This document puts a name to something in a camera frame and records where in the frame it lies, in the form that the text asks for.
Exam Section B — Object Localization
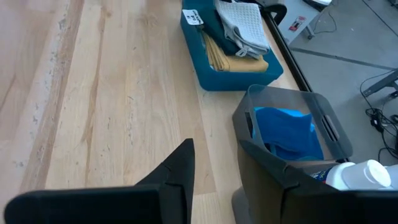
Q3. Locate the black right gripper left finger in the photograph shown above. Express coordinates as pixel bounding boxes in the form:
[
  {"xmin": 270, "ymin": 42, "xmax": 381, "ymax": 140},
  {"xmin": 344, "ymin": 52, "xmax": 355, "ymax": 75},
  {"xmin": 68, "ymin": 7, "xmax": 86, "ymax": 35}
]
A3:
[{"xmin": 3, "ymin": 138, "xmax": 196, "ymax": 224}]

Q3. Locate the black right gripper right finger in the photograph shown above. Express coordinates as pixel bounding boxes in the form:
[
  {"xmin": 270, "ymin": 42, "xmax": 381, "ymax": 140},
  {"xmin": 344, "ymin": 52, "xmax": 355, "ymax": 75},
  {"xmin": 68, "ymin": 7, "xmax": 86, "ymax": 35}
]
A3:
[{"xmin": 238, "ymin": 139, "xmax": 398, "ymax": 224}]

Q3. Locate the white plastic polish bottle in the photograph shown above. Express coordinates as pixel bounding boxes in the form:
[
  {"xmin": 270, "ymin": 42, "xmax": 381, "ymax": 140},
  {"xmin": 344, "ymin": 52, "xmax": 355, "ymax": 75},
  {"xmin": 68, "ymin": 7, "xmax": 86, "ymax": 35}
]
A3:
[{"xmin": 310, "ymin": 159, "xmax": 392, "ymax": 191}]

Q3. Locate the teal blue towel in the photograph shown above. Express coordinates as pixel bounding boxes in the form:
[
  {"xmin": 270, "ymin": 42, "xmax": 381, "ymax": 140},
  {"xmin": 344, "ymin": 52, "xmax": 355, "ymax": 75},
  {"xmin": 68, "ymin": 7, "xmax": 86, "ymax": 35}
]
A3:
[{"xmin": 254, "ymin": 107, "xmax": 325, "ymax": 161}]

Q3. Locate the teal blue plastic bin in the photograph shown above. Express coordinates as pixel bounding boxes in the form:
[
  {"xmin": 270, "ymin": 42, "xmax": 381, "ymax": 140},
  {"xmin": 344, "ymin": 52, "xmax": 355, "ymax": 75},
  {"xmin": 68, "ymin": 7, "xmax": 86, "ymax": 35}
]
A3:
[{"xmin": 180, "ymin": 0, "xmax": 284, "ymax": 92}]

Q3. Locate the orange towel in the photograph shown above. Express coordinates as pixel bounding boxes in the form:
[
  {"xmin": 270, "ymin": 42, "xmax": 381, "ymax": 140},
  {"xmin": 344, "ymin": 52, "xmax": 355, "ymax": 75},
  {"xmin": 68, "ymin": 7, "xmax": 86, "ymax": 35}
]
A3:
[{"xmin": 201, "ymin": 29, "xmax": 270, "ymax": 73}]

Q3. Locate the grey towel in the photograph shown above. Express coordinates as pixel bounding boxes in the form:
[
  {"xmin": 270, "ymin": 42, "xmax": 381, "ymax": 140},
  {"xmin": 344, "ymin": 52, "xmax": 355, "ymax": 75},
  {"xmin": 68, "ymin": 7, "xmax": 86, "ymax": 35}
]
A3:
[{"xmin": 214, "ymin": 0, "xmax": 271, "ymax": 60}]

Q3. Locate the grey translucent bin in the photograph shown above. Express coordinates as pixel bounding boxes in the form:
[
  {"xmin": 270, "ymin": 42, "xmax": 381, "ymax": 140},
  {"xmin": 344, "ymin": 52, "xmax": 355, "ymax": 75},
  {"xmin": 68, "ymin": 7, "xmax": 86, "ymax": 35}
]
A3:
[
  {"xmin": 232, "ymin": 83, "xmax": 354, "ymax": 163},
  {"xmin": 231, "ymin": 146, "xmax": 343, "ymax": 224}
]

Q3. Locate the grey metal stand leg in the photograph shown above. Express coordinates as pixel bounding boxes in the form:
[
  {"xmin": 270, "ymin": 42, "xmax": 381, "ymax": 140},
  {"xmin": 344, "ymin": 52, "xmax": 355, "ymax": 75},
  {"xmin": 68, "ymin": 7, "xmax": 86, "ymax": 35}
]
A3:
[{"xmin": 362, "ymin": 68, "xmax": 398, "ymax": 98}]

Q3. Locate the black floor cable bundle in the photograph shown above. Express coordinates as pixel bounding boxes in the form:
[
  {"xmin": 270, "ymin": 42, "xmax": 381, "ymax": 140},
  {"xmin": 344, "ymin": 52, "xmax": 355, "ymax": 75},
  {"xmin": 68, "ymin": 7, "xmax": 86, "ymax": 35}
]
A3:
[{"xmin": 359, "ymin": 70, "xmax": 398, "ymax": 162}]

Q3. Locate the black aluminium table frame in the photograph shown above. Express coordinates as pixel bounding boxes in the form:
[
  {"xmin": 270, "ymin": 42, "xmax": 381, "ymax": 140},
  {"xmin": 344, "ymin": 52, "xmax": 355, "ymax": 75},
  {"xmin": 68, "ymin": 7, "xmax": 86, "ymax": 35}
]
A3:
[{"xmin": 262, "ymin": 2, "xmax": 313, "ymax": 91}]

